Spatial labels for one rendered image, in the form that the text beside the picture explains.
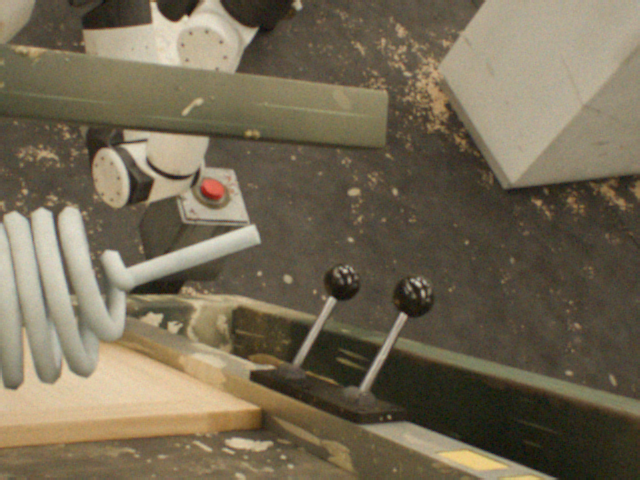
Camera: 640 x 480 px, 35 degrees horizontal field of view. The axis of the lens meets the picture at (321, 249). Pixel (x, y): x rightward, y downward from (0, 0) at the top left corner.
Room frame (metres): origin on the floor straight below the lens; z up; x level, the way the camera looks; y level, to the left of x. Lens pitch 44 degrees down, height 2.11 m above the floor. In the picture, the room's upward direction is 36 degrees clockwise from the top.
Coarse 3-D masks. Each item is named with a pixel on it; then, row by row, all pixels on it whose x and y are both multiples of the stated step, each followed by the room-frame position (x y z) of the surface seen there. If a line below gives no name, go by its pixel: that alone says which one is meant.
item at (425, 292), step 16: (400, 288) 0.64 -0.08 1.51; (416, 288) 0.64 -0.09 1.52; (432, 288) 0.65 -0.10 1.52; (400, 304) 0.63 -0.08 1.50; (416, 304) 0.63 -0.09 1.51; (432, 304) 0.65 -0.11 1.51; (400, 320) 0.63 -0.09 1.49; (384, 352) 0.60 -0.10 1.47; (368, 384) 0.57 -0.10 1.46; (352, 400) 0.55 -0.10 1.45; (368, 400) 0.56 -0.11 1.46
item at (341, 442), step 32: (128, 320) 0.83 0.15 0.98; (160, 352) 0.71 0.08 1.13; (192, 352) 0.69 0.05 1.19; (224, 352) 0.72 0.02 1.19; (224, 384) 0.63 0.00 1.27; (256, 384) 0.60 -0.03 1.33; (288, 416) 0.56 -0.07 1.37; (320, 416) 0.55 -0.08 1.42; (320, 448) 0.53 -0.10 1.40; (352, 448) 0.51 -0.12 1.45; (384, 448) 0.50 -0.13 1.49; (416, 448) 0.49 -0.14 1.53; (448, 448) 0.50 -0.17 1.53
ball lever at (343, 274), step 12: (336, 264) 0.71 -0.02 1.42; (348, 264) 0.71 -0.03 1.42; (324, 276) 0.70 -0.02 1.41; (336, 276) 0.69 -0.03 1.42; (348, 276) 0.70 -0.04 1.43; (324, 288) 0.69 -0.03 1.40; (336, 288) 0.69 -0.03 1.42; (348, 288) 0.69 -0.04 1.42; (336, 300) 0.69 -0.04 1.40; (324, 312) 0.67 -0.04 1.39; (312, 336) 0.65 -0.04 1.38; (300, 348) 0.64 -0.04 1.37; (300, 360) 0.63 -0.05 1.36; (276, 372) 0.62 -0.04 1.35; (288, 372) 0.61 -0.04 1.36; (300, 372) 0.62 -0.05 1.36
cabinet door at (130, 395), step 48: (0, 384) 0.53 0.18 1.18; (48, 384) 0.55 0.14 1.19; (96, 384) 0.58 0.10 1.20; (144, 384) 0.61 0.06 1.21; (192, 384) 0.63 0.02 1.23; (0, 432) 0.41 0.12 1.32; (48, 432) 0.44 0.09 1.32; (96, 432) 0.47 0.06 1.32; (144, 432) 0.49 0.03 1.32; (192, 432) 0.53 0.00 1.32
